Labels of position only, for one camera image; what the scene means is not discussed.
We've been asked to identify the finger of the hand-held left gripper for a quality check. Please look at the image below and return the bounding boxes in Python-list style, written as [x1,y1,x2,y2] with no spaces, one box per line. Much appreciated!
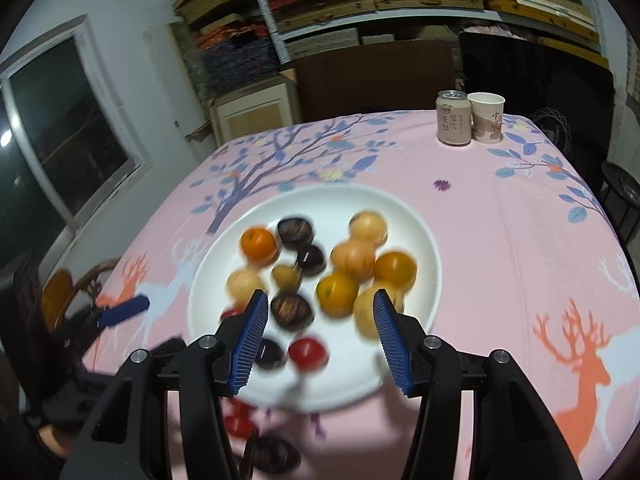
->
[148,336,188,362]
[61,294,151,345]

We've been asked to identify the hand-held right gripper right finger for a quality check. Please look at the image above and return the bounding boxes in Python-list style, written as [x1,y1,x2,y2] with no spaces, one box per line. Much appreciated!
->
[372,288,583,480]

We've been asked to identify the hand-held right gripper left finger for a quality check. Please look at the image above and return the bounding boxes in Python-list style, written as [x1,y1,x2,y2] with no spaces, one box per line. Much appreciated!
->
[59,289,271,480]

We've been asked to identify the orange mandarin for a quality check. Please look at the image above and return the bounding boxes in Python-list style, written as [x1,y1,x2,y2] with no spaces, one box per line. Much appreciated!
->
[315,272,361,318]
[240,227,279,266]
[372,251,418,293]

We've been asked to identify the small olive green fruit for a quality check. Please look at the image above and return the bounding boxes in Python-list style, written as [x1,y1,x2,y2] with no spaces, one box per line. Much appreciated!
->
[271,264,302,292]

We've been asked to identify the white round plate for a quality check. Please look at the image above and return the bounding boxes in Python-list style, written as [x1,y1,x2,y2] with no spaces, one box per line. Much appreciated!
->
[186,183,444,414]

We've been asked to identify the person's left hand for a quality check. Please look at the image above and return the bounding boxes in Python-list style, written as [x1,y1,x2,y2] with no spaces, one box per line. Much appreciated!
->
[35,422,83,458]

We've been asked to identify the carved wooden chair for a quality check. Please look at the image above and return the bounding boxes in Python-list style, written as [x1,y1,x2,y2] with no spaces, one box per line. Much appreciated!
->
[40,257,122,332]

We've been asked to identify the pink printed tablecloth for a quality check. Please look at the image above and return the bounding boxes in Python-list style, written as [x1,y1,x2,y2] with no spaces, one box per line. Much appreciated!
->
[82,110,640,480]

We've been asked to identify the white leaning panel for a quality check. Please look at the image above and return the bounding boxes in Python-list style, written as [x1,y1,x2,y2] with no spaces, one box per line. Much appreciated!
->
[142,22,211,137]

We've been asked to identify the cardboard box with wooden panel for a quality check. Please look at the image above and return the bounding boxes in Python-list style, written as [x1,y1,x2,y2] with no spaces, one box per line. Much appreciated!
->
[207,77,301,144]

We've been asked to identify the beverage can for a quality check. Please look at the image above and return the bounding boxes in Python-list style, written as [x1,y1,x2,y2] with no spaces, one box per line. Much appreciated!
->
[436,90,472,147]

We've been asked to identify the paper cup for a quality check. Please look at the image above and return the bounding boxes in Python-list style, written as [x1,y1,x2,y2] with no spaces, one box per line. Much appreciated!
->
[467,92,506,145]

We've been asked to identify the brown wooden chair back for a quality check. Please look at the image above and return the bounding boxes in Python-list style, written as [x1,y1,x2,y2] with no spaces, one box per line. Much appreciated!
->
[280,40,458,124]

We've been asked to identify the black round stool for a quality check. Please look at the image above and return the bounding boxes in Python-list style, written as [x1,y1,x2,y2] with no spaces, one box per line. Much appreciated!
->
[600,161,640,242]

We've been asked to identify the stack of patterned boxes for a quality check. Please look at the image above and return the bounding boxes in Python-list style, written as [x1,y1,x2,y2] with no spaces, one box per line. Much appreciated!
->
[170,0,286,99]

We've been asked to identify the black chair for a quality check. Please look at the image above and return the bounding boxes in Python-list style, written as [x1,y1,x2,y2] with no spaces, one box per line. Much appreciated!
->
[457,32,615,196]

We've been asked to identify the metal shelf rack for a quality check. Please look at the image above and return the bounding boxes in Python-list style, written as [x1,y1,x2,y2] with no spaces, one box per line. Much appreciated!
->
[245,0,613,69]

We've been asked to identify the window with white frame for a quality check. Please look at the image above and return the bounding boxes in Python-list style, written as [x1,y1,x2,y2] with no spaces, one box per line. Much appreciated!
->
[0,15,153,271]

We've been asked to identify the black wire object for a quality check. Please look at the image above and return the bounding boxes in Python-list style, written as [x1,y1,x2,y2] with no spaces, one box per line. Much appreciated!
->
[530,108,571,137]

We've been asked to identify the beige patterned wall panel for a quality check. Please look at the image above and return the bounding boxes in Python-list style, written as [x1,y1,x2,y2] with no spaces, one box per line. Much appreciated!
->
[622,30,640,97]

